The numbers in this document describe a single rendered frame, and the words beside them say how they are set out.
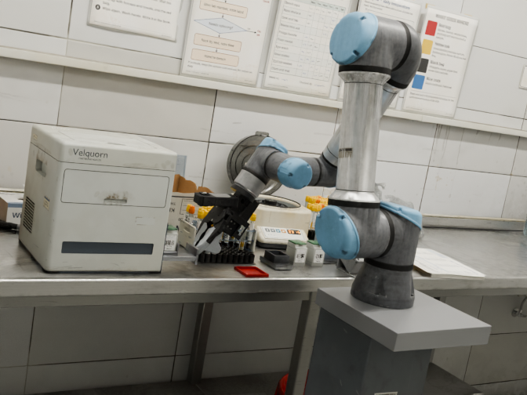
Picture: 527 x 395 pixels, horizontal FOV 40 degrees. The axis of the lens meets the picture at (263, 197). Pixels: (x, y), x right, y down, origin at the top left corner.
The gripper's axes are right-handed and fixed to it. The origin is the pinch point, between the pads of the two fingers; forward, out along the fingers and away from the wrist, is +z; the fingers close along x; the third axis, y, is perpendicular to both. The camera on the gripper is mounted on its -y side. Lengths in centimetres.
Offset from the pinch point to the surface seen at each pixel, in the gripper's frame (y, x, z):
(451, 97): 94, 59, -113
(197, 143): 13, 60, -31
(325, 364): 29.3, -31.5, 4.5
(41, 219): -36.1, 3.8, 14.2
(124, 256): -17.4, -4.5, 10.6
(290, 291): 26.7, -8.5, -5.8
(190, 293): 1.3, -8.4, 9.1
